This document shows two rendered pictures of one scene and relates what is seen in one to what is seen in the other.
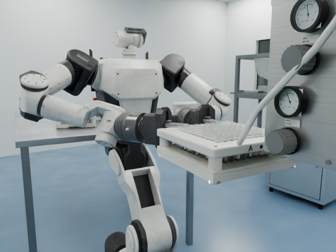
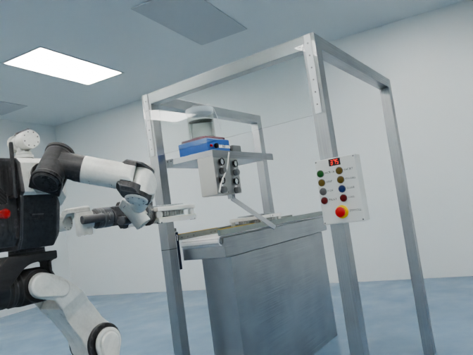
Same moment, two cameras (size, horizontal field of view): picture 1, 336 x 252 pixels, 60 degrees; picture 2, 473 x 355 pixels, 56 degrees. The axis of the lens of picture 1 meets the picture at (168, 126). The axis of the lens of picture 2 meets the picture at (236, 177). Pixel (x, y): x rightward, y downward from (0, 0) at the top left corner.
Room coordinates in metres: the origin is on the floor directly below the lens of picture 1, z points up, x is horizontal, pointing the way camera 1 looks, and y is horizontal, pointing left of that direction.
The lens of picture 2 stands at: (1.29, 1.90, 0.99)
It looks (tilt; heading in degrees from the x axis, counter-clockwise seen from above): 5 degrees up; 243
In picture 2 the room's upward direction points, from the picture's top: 8 degrees counter-clockwise
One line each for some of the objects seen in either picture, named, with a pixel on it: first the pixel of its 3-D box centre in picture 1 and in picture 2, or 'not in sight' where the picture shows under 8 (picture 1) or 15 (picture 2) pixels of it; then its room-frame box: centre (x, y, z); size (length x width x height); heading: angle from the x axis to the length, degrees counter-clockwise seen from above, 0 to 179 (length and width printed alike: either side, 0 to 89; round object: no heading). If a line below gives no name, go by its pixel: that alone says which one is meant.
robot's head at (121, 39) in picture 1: (127, 42); (23, 144); (1.25, 0.17, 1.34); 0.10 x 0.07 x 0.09; 118
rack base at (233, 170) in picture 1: (222, 155); (159, 220); (0.70, -0.14, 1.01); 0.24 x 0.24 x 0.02; 28
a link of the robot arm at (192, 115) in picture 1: (198, 122); (112, 216); (0.92, -0.10, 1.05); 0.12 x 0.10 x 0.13; 20
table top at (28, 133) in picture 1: (91, 119); not in sight; (2.35, 0.63, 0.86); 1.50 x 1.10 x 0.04; 27
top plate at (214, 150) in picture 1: (223, 136); (158, 210); (0.70, -0.14, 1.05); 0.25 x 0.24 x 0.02; 28
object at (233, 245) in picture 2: not in sight; (265, 234); (-0.13, -0.62, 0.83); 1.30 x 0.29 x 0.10; 30
